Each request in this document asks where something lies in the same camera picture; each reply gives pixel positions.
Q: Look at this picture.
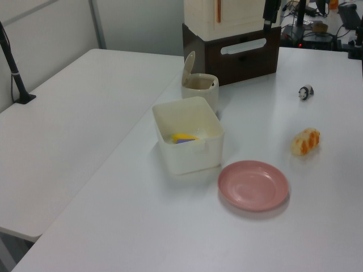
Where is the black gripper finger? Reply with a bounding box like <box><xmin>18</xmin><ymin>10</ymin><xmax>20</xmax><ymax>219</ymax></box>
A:
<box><xmin>262</xmin><ymin>2</ymin><xmax>273</xmax><ymax>31</ymax></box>
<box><xmin>271</xmin><ymin>0</ymin><xmax>281</xmax><ymax>24</ymax></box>

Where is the cream desktop trash bin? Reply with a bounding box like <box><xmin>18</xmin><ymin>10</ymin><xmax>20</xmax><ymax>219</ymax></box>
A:
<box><xmin>180</xmin><ymin>50</ymin><xmax>220</xmax><ymax>114</ymax></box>

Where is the black monitor stand pole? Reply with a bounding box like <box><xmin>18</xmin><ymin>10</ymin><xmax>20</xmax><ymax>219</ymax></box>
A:
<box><xmin>295</xmin><ymin>0</ymin><xmax>309</xmax><ymax>29</ymax></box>

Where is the cream cabinet top unit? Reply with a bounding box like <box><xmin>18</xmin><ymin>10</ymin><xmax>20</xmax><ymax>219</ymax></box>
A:
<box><xmin>183</xmin><ymin>0</ymin><xmax>282</xmax><ymax>41</ymax></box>

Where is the dark brown drawer cabinet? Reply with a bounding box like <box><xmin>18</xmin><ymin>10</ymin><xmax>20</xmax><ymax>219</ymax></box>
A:
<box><xmin>181</xmin><ymin>22</ymin><xmax>282</xmax><ymax>87</ymax></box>

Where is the black keyboard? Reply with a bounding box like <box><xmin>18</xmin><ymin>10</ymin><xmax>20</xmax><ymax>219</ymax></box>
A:
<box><xmin>338</xmin><ymin>2</ymin><xmax>363</xmax><ymax>29</ymax></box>

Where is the black white panda figurine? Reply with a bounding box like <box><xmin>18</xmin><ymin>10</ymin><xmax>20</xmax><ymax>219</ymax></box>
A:
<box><xmin>298</xmin><ymin>84</ymin><xmax>315</xmax><ymax>103</ymax></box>

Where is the black clamp stand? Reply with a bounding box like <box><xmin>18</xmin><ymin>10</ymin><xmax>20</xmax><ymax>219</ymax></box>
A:
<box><xmin>347</xmin><ymin>16</ymin><xmax>363</xmax><ymax>60</ymax></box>

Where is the toy bread loaf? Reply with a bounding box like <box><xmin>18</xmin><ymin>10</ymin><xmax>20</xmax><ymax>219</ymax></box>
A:
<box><xmin>290</xmin><ymin>127</ymin><xmax>322</xmax><ymax>156</ymax></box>

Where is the yellow toy banana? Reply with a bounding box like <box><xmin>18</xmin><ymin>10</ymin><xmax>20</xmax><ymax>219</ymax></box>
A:
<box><xmin>172</xmin><ymin>133</ymin><xmax>200</xmax><ymax>142</ymax></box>

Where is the cream plastic storage box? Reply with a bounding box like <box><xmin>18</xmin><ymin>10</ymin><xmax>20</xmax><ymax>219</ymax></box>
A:
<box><xmin>151</xmin><ymin>96</ymin><xmax>225</xmax><ymax>176</ymax></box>

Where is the pink plastic plate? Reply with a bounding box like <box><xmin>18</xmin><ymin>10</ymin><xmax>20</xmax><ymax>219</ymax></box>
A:
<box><xmin>217</xmin><ymin>160</ymin><xmax>291</xmax><ymax>213</ymax></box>

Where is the white drawer handle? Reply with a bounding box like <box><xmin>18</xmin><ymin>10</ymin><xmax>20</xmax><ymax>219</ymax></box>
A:
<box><xmin>221</xmin><ymin>39</ymin><xmax>268</xmax><ymax>55</ymax></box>

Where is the black camera stand pole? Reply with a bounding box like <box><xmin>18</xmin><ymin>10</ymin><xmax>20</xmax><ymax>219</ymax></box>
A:
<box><xmin>0</xmin><ymin>20</ymin><xmax>37</xmax><ymax>105</ymax></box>

